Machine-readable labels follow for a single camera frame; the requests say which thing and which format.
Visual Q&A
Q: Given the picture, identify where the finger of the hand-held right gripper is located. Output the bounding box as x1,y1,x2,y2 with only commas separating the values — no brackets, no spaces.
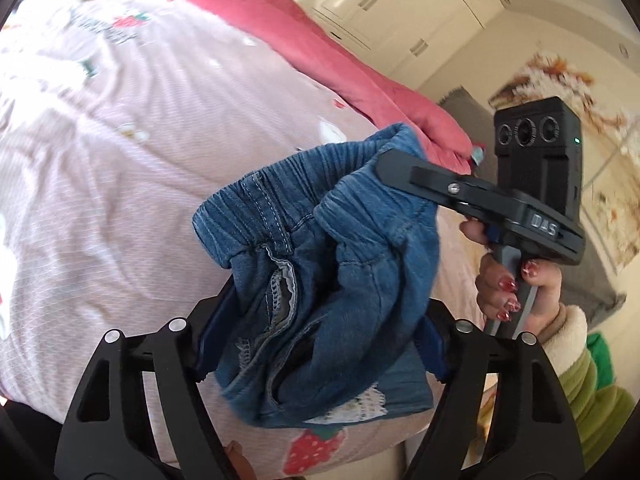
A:
375,151,522,222

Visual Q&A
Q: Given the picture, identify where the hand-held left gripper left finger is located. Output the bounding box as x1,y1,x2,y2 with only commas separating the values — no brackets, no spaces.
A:
54,290,236,480

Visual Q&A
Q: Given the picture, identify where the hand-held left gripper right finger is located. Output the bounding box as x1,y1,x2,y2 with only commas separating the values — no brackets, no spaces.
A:
400,299,586,480

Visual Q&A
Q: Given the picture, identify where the blue denim pants lace trim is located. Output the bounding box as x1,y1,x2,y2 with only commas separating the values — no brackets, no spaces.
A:
192,122,442,429

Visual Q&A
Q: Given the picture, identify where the person's right forearm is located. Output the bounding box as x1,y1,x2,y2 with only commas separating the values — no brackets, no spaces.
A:
537,304,638,443

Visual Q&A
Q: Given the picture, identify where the person's right hand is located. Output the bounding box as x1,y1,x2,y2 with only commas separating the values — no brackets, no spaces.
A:
460,219,564,335

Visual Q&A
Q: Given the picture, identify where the person's left hand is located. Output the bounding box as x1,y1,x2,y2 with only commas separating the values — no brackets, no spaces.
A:
222,440,252,480

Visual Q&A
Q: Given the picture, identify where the white wardrobe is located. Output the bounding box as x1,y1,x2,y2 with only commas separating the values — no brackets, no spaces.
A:
200,0,511,81

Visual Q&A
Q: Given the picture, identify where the pink quilt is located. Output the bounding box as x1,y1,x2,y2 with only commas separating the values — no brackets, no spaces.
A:
131,0,476,176

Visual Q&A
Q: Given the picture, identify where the pink printed bed sheet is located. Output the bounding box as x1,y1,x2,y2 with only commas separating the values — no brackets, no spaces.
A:
0,0,483,480

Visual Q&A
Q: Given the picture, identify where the floral wall painting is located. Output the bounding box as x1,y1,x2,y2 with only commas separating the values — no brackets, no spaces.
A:
487,50,640,266

